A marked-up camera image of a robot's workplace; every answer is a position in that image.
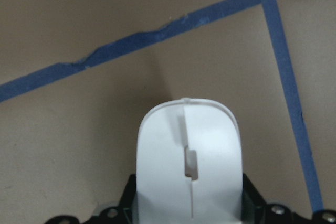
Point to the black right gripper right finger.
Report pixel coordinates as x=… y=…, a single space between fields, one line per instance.
x=252 y=201

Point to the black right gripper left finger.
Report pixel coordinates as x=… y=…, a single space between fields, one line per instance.
x=127 y=199

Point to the white computer mouse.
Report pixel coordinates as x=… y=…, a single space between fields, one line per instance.
x=189 y=164

